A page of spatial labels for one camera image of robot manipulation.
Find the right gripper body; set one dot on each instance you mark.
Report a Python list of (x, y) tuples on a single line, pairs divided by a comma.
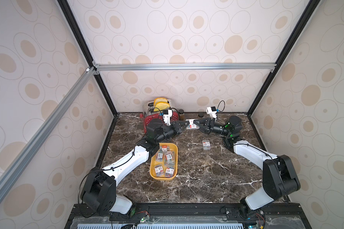
[(209, 127)]

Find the left aluminium rail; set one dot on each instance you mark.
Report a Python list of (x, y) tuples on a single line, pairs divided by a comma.
[(16, 168)]

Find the yellow storage tray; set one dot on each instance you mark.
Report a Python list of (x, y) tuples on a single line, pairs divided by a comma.
[(164, 148)]

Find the left spice jar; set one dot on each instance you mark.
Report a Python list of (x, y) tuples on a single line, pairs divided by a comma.
[(181, 114)]

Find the yellow toast slice rear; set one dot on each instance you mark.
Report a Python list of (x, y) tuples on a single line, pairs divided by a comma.
[(159, 100)]

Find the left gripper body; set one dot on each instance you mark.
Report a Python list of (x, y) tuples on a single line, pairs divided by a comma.
[(166, 132)]

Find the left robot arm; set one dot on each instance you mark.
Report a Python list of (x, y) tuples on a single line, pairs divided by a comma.
[(99, 185)]

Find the yellow toast slice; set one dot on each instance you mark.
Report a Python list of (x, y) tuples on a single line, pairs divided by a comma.
[(159, 100), (161, 106)]

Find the yellow toast slice front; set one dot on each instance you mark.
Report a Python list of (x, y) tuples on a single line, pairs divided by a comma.
[(161, 106)]

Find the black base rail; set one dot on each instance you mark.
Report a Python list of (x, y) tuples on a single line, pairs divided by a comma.
[(192, 216)]

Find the horizontal aluminium rail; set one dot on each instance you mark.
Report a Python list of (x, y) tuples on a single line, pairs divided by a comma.
[(177, 67)]

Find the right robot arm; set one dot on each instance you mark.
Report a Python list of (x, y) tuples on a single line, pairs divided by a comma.
[(279, 177)]

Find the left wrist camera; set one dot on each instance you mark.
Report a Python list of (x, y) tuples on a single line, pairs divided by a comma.
[(167, 114)]

